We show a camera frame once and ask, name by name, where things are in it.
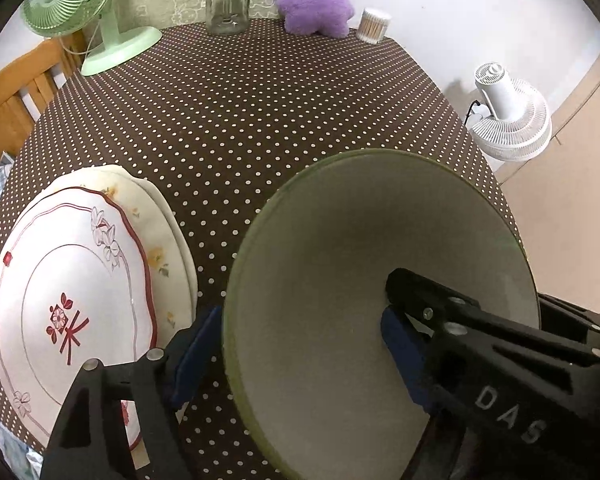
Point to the red patterned white plate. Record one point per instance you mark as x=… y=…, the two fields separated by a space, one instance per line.
x=74 y=285

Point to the white standing fan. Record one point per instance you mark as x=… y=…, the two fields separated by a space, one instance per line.
x=512 y=123

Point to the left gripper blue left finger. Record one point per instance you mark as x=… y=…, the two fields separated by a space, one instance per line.
x=89 y=439

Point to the brown polka dot tablecloth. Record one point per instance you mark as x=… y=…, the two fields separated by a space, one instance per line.
x=219 y=123

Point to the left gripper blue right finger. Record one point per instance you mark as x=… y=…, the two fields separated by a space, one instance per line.
x=407 y=347

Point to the wooden chair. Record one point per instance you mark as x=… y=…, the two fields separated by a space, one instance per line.
x=32 y=73

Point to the large yellow floral plate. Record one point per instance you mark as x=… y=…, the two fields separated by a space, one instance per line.
x=173 y=274

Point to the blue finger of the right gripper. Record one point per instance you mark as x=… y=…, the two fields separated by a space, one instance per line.
x=561 y=318
x=461 y=334

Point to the cotton swab container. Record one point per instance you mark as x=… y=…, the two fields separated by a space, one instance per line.
x=373 y=25

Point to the green ceramic bowl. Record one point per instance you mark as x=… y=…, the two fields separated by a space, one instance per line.
x=313 y=380

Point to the beige door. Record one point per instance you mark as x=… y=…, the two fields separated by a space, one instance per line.
x=555 y=199

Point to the green desk fan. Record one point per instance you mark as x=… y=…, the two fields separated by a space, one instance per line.
x=58 y=18

